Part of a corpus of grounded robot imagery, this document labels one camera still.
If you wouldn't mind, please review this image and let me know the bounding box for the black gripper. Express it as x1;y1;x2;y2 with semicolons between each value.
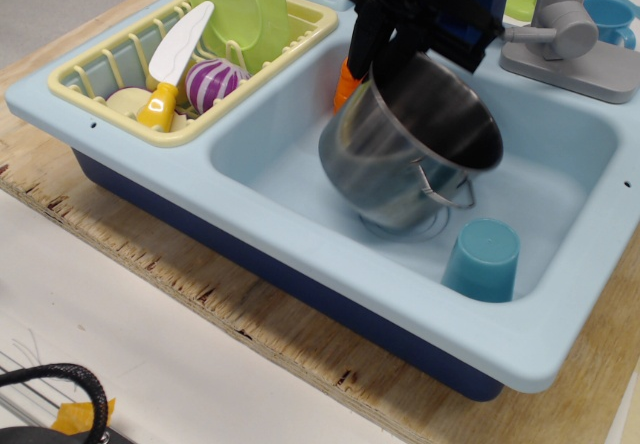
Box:
347;0;503;89

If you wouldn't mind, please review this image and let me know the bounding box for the stainless steel pot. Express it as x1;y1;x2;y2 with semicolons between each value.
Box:
319;53;503;231

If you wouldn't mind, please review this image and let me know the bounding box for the light blue toy sink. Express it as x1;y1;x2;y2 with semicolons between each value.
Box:
5;0;639;400

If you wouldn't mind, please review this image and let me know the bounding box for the orange toy carrot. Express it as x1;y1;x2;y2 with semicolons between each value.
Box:
333;58;363;114

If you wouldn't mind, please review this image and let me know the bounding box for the green plastic plate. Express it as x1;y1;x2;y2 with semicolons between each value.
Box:
190;0;290;74

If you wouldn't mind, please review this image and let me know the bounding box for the grey toy faucet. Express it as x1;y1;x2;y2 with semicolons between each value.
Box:
499;0;639;104

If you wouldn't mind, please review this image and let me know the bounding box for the purple striped toy onion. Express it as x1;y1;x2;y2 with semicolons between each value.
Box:
185;58;251;114

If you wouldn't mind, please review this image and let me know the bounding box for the blue plastic mug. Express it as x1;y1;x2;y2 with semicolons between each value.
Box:
583;0;639;50

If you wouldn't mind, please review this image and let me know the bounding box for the teal plastic cup upside down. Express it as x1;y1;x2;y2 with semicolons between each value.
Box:
441;218;520;303

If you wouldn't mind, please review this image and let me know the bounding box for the cream round toy piece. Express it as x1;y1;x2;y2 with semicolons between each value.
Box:
106;87;188;132

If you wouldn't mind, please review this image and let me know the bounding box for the yellow dish rack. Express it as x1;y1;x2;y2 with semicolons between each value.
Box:
48;0;338;147

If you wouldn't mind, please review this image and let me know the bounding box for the plywood board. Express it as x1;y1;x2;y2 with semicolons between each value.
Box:
0;0;640;444

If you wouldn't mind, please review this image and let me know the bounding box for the yellow tape piece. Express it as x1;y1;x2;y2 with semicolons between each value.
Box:
51;402;94;436

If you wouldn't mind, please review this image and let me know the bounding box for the white toy knife yellow handle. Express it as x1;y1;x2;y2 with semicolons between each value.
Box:
137;1;215;132

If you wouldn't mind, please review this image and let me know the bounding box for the black braided cable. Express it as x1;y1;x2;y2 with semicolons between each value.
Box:
0;362;110;444

